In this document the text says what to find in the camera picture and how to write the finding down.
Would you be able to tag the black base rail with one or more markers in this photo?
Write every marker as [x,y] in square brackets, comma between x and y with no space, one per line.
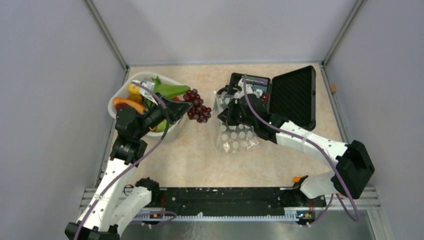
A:
[232,201]

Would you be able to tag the clear zip top bag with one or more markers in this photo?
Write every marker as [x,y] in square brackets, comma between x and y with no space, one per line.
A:
[228,139]

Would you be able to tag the black carrying case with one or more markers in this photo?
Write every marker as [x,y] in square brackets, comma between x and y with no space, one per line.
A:
[291,97]

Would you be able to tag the white plastic basket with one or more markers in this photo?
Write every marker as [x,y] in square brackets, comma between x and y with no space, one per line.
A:
[123,92]

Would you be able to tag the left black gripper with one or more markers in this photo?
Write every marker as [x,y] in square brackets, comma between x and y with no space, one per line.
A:
[177,108]

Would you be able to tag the yellow lemon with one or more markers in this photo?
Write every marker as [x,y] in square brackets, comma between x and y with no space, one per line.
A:
[134,89]

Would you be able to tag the poker chips in case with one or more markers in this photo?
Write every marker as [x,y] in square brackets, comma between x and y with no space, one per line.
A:
[253,85]

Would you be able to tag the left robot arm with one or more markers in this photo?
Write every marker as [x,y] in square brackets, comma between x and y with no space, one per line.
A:
[105,218]

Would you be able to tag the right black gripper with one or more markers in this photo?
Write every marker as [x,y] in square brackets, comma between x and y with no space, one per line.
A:
[227,115]

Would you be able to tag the green lettuce leaf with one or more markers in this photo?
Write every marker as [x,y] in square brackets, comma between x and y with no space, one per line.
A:
[169,89]

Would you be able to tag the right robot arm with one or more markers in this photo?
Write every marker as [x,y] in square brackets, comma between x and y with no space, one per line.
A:
[350,165]

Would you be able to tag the papaya slice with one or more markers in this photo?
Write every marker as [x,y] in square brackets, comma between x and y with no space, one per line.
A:
[118,103]

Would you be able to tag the dark red grape bunch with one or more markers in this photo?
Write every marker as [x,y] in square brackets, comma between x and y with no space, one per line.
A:
[199,112]

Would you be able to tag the green cabbage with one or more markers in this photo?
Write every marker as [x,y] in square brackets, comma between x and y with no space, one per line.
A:
[160,127]

